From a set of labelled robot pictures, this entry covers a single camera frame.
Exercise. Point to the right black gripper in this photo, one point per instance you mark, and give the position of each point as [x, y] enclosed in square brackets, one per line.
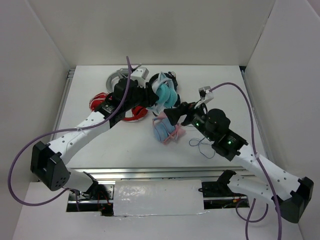
[174, 114]

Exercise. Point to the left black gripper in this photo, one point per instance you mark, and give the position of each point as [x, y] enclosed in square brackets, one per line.
[149, 96]

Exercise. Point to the teal cat ear headphones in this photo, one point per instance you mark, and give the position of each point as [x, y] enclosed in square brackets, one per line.
[163, 85]

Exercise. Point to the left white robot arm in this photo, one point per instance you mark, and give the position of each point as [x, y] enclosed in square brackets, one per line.
[48, 161]

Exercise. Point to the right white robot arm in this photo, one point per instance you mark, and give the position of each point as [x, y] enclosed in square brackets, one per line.
[278, 186]

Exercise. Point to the black headphones lower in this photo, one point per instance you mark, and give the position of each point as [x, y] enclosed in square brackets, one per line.
[159, 108]

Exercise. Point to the red black headphones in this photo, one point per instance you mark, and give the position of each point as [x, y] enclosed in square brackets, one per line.
[138, 113]

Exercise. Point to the blue pink cat headphones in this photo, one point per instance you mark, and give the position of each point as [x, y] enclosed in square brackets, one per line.
[164, 131]

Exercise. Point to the black headphones upper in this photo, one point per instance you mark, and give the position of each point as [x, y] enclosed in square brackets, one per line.
[172, 74]

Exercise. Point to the white grey headphones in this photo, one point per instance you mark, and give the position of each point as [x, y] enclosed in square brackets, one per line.
[115, 77]

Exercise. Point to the folded red headphones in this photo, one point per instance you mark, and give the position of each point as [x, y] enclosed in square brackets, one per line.
[98, 99]

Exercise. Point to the white foil covered plate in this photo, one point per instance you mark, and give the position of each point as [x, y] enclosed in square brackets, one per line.
[158, 198]

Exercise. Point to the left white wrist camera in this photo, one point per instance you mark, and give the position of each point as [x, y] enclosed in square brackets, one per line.
[140, 75]

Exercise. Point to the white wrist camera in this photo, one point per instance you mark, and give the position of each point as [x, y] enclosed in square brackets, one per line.
[206, 95]
[140, 75]

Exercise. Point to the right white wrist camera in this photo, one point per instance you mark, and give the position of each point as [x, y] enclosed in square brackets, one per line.
[206, 95]

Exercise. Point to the aluminium rail frame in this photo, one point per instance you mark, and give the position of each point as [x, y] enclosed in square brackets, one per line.
[155, 173]

